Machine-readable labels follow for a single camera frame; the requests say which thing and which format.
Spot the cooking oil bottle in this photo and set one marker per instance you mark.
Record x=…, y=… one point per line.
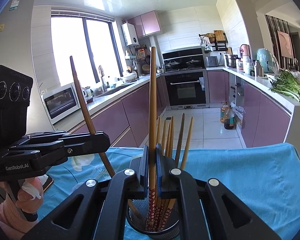
x=223, y=110

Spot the wooden chopstick six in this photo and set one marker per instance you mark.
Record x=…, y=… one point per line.
x=187, y=146

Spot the grey refrigerator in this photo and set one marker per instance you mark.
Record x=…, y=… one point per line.
x=16, y=53

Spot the white water heater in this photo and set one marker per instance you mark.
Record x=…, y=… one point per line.
x=129, y=33

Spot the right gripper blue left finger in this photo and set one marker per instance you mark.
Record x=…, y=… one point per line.
x=95, y=210

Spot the pink sleeve left forearm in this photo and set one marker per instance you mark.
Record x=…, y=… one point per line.
x=11, y=223

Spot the wooden chopstick three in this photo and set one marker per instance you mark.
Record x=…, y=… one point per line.
x=168, y=139

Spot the person left hand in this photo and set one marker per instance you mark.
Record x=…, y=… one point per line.
x=30, y=203

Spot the black wall spice rack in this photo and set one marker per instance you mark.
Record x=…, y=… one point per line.
x=215, y=41

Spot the pink upper cabinet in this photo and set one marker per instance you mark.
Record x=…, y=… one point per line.
x=146, y=24

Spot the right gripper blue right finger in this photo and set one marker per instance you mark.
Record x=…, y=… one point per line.
x=207, y=209

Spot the dark soy sauce bottle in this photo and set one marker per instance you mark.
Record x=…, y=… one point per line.
x=229, y=118

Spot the green leafy vegetables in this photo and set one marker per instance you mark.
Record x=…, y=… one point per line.
x=286, y=84

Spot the kitchen window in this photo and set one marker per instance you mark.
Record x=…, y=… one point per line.
x=91, y=42

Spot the black range hood stove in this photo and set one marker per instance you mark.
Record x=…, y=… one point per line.
x=183, y=59

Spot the white microwave oven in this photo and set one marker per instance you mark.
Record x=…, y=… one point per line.
x=60, y=102

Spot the blue floral tablecloth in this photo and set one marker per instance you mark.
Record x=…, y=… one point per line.
x=266, y=179

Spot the black built-in oven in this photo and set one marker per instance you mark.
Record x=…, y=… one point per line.
x=187, y=89

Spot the steel stock pot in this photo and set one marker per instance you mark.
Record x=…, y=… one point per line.
x=230, y=60

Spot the wooden chopstick four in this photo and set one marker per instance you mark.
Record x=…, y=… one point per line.
x=171, y=138

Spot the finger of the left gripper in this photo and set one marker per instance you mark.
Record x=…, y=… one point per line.
x=70, y=147
x=65, y=136

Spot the wooden chopstick eight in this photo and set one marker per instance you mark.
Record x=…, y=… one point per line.
x=152, y=140

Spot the wooden chopstick five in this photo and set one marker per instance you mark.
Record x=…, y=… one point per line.
x=180, y=138

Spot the chrome sink faucet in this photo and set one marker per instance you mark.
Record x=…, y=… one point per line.
x=104, y=87

